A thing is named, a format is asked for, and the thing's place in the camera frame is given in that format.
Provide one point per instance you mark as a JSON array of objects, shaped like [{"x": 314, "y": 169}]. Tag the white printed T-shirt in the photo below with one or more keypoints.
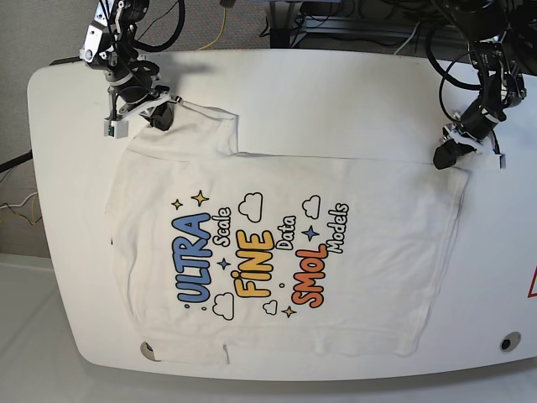
[{"x": 215, "y": 249}]

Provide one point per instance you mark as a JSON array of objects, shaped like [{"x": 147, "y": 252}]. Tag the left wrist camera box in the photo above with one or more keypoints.
[{"x": 501, "y": 161}]

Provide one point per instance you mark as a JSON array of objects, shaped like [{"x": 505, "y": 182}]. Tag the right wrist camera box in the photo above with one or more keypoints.
[{"x": 117, "y": 129}]

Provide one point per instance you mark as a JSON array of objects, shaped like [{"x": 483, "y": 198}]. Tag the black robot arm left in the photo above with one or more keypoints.
[{"x": 501, "y": 47}]

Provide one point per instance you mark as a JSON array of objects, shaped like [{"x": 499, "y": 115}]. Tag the left table cable grommet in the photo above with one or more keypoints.
[{"x": 147, "y": 351}]

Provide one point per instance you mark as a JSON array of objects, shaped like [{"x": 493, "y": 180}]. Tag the table cable grommet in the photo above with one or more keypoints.
[
  {"x": 510, "y": 342},
  {"x": 147, "y": 351}
]

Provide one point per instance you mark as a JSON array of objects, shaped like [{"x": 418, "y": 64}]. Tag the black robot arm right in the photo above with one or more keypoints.
[{"x": 111, "y": 45}]

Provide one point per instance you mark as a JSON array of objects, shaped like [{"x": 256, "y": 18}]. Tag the right table cable grommet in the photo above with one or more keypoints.
[{"x": 510, "y": 342}]

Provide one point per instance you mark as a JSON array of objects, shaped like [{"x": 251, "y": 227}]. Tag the black table base frame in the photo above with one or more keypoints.
[{"x": 289, "y": 22}]

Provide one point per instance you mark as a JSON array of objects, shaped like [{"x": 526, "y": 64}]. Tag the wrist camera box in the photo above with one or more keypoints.
[
  {"x": 501, "y": 161},
  {"x": 117, "y": 129}
]

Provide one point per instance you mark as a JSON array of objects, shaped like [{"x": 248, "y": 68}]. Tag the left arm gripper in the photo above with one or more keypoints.
[{"x": 475, "y": 136}]

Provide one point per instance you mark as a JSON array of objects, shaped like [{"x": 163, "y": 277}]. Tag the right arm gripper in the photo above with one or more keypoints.
[{"x": 127, "y": 97}]

